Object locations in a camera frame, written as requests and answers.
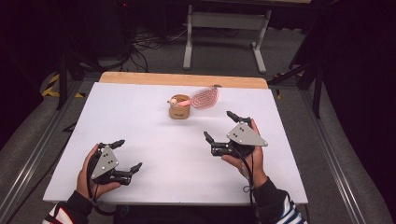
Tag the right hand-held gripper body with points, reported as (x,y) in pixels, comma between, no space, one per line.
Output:
(244,137)

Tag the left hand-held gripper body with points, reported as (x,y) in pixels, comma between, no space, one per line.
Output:
(106,163)

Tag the tan bear pen holder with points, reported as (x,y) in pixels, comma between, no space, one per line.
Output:
(179,112)

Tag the person's left hand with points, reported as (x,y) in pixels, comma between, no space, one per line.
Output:
(83,179)

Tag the person's right hand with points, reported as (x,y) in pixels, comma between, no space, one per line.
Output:
(258,165)

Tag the black tripod stand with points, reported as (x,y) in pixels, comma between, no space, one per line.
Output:
(313,81)
(63,81)

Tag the white metal stand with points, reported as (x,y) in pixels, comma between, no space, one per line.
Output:
(227,21)

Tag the aluminium floor rail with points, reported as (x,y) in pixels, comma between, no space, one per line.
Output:
(339,161)
(34,155)

